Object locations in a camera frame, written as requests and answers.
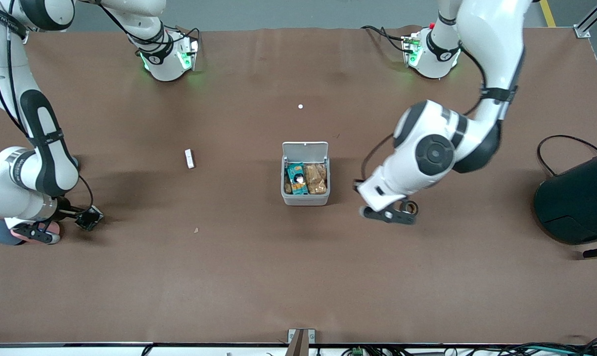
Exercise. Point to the large dark teal bin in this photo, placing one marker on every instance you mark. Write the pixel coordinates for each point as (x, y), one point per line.
(575, 202)

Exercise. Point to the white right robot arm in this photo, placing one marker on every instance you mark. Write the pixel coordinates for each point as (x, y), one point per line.
(46, 163)

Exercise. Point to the pink cup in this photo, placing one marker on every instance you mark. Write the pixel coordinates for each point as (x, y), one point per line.
(19, 236)

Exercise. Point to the aluminium frame profile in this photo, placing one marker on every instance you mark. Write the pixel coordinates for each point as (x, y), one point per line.
(592, 20)

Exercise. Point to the green terminal connector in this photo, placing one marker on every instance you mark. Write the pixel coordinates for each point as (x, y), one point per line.
(357, 351)

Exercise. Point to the teal snack packet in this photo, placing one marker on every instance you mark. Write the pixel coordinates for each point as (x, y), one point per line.
(297, 178)

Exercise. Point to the metal table edge bracket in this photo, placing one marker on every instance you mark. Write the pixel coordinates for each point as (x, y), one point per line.
(300, 338)

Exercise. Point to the small grey desktop bin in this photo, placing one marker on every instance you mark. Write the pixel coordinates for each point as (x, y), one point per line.
(305, 200)

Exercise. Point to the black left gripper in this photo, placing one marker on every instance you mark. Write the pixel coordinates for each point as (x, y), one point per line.
(404, 205)

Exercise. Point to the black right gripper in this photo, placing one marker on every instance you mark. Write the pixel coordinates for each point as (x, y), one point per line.
(87, 218)

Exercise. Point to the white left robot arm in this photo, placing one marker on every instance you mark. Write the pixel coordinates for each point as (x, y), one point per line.
(491, 49)

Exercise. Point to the brown snack packet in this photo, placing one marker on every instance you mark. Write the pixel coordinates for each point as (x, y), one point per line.
(317, 180)

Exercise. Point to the small white box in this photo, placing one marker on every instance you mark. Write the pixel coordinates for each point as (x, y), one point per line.
(190, 158)

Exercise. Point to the small grey bin lid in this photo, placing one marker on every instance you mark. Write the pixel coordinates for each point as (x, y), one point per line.
(305, 150)

